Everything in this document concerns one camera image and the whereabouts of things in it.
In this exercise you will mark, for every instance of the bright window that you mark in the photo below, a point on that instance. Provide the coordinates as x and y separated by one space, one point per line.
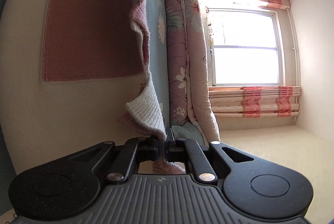
245 47

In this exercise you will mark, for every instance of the pink floral folded quilt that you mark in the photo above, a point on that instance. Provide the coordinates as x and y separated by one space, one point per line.
191 115

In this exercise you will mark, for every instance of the pink and cream knit sweater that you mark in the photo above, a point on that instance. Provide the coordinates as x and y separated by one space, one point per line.
74 73

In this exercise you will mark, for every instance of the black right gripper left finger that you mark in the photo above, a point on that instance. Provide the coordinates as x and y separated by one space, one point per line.
65 187

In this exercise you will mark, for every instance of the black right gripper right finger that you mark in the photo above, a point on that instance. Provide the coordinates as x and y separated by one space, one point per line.
253 186

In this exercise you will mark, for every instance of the blue floral bed sheet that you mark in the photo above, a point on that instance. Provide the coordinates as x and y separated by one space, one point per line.
158 67

